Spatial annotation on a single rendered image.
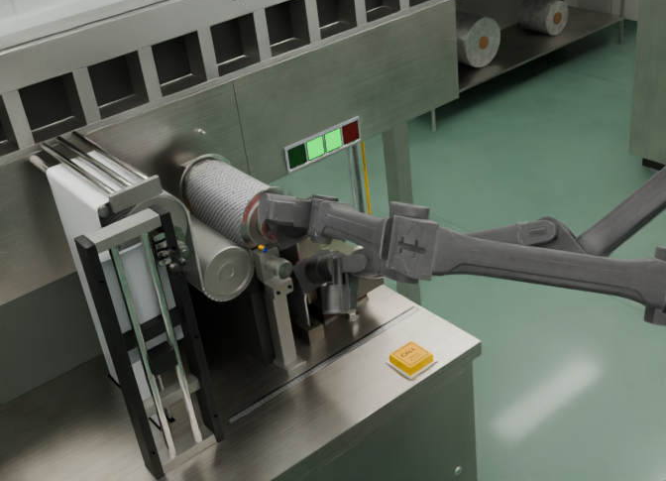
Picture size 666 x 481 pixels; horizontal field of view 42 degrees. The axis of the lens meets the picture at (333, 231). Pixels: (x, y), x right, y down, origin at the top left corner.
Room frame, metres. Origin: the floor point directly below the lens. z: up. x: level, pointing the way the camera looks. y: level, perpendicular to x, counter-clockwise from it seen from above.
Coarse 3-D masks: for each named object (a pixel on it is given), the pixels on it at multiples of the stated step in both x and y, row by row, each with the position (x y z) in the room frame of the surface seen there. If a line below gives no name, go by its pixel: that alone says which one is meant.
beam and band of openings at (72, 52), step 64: (192, 0) 1.91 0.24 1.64; (256, 0) 2.01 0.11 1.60; (320, 0) 2.20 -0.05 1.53; (384, 0) 2.31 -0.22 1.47; (0, 64) 1.66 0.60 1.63; (64, 64) 1.73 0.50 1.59; (128, 64) 1.88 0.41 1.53; (192, 64) 1.96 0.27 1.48; (256, 64) 1.99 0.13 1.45; (0, 128) 1.71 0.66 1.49; (64, 128) 1.74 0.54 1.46
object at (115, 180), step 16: (64, 144) 1.66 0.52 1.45; (96, 144) 1.63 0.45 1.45; (64, 160) 1.57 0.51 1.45; (80, 160) 1.60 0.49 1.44; (96, 160) 1.55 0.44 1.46; (112, 160) 1.55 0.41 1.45; (80, 176) 1.51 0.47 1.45; (96, 176) 1.52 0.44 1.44; (112, 176) 1.47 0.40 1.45; (128, 176) 1.50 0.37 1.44; (144, 176) 1.45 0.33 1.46; (96, 192) 1.44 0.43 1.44; (112, 192) 1.40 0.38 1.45; (128, 192) 1.40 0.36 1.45; (144, 192) 1.41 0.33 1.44; (160, 192) 1.43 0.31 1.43; (112, 208) 1.38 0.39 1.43
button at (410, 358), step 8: (408, 344) 1.52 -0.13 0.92; (416, 344) 1.52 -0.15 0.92; (392, 352) 1.50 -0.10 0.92; (400, 352) 1.50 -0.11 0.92; (408, 352) 1.49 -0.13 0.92; (416, 352) 1.49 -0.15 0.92; (424, 352) 1.48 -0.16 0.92; (392, 360) 1.49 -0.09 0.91; (400, 360) 1.47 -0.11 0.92; (408, 360) 1.47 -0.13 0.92; (416, 360) 1.46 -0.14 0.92; (424, 360) 1.46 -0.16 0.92; (432, 360) 1.48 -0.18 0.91; (400, 368) 1.46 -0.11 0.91; (408, 368) 1.44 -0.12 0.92; (416, 368) 1.45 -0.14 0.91
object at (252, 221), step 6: (186, 186) 1.76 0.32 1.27; (258, 204) 1.57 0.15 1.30; (252, 210) 1.56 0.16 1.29; (252, 216) 1.56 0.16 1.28; (252, 222) 1.55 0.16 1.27; (252, 228) 1.55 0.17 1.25; (252, 234) 1.55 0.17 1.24; (258, 234) 1.56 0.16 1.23; (258, 240) 1.56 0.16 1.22; (264, 240) 1.57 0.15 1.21; (270, 240) 1.57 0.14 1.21
